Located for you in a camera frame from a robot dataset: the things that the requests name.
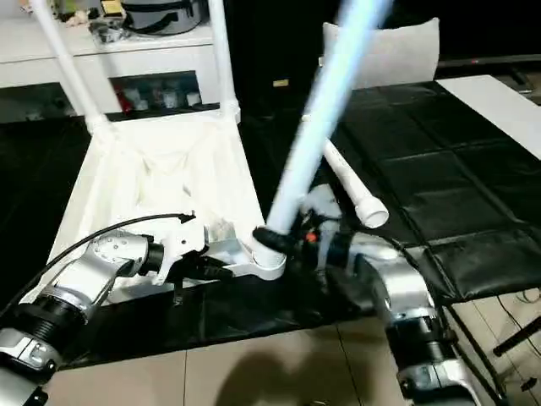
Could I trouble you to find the white plastic table leg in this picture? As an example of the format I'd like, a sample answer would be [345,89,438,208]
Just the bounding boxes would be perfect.
[27,0,114,130]
[323,139,390,230]
[249,0,392,281]
[206,0,242,120]

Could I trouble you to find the white plastic table top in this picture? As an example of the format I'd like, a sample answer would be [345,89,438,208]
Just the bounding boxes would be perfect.
[19,107,289,306]

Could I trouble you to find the black work mat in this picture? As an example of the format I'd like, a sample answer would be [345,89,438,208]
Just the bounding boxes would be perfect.
[0,80,541,369]

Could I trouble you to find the black box with yellow label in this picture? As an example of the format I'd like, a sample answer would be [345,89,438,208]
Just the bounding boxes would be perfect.
[223,0,339,115]

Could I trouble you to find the grey cushion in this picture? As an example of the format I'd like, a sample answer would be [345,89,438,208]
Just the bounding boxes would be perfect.
[318,17,440,91]

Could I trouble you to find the white cabinet with glass doors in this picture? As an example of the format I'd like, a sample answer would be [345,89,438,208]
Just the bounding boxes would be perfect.
[0,0,217,122]

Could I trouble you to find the white flat board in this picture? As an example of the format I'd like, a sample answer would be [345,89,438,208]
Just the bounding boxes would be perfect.
[434,74,541,162]

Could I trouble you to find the black tripod leg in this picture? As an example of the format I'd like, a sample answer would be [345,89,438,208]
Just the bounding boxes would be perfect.
[493,324,541,357]

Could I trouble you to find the grey rounded device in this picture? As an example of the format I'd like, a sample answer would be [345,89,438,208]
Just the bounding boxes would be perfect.
[124,0,211,37]

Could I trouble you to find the dark tangled small object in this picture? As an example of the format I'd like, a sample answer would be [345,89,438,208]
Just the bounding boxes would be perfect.
[90,19,128,44]

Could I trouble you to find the yellow small box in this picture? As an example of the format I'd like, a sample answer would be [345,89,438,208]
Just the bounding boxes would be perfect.
[99,0,124,18]

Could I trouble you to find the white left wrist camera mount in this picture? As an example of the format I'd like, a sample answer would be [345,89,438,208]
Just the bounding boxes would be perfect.
[156,216,211,288]

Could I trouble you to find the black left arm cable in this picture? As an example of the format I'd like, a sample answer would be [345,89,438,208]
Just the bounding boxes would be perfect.
[0,210,196,316]

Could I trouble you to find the thin floor cables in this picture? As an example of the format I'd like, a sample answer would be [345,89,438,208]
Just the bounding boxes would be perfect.
[496,291,541,381]

